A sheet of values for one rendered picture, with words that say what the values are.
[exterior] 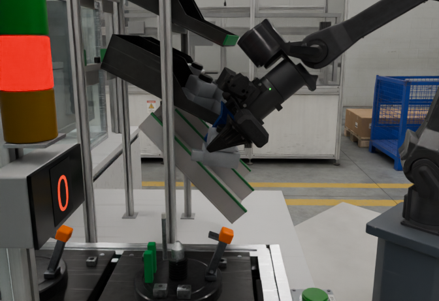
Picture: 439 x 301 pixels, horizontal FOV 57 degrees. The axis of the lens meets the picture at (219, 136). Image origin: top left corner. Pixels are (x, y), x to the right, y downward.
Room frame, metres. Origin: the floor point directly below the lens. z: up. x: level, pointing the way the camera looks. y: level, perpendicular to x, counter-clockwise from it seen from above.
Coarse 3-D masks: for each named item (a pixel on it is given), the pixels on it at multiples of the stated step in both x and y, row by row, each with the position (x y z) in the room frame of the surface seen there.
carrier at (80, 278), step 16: (48, 256) 0.65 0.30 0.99; (64, 256) 0.69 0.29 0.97; (80, 256) 0.69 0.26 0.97; (96, 256) 0.69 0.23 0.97; (112, 256) 0.69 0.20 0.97; (48, 272) 0.58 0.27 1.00; (64, 272) 0.60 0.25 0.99; (80, 272) 0.63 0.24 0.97; (96, 272) 0.63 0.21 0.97; (48, 288) 0.56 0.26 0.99; (64, 288) 0.58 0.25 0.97; (80, 288) 0.58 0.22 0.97; (96, 288) 0.59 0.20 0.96
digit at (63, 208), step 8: (64, 160) 0.41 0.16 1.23; (56, 168) 0.39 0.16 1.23; (64, 168) 0.41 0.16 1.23; (56, 176) 0.39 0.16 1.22; (64, 176) 0.41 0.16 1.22; (56, 184) 0.39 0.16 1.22; (64, 184) 0.40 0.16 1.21; (56, 192) 0.38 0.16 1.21; (64, 192) 0.40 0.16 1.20; (72, 192) 0.42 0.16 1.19; (56, 200) 0.38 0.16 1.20; (64, 200) 0.40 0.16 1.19; (72, 200) 0.42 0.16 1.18; (56, 208) 0.38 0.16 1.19; (64, 208) 0.40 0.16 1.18; (72, 208) 0.42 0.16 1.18; (56, 216) 0.38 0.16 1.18; (64, 216) 0.40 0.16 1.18; (56, 224) 0.38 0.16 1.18
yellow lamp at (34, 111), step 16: (0, 96) 0.38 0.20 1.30; (16, 96) 0.37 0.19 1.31; (32, 96) 0.38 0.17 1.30; (48, 96) 0.39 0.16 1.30; (16, 112) 0.37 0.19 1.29; (32, 112) 0.38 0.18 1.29; (48, 112) 0.39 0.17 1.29; (16, 128) 0.37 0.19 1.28; (32, 128) 0.38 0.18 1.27; (48, 128) 0.39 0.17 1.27
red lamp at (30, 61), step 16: (0, 48) 0.38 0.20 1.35; (16, 48) 0.38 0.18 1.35; (32, 48) 0.38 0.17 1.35; (48, 48) 0.40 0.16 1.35; (0, 64) 0.38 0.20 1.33; (16, 64) 0.37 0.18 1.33; (32, 64) 0.38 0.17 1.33; (48, 64) 0.40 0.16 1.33; (0, 80) 0.38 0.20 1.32; (16, 80) 0.37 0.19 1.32; (32, 80) 0.38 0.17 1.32; (48, 80) 0.39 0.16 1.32
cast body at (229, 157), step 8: (216, 128) 0.71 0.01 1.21; (208, 136) 0.71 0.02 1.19; (192, 152) 0.70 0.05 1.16; (200, 152) 0.70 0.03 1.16; (208, 152) 0.69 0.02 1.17; (216, 152) 0.69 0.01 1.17; (224, 152) 0.69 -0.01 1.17; (232, 152) 0.69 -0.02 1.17; (192, 160) 0.70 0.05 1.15; (200, 160) 0.70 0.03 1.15; (208, 160) 0.69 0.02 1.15; (216, 160) 0.69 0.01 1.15; (224, 160) 0.69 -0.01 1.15; (232, 160) 0.69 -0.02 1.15
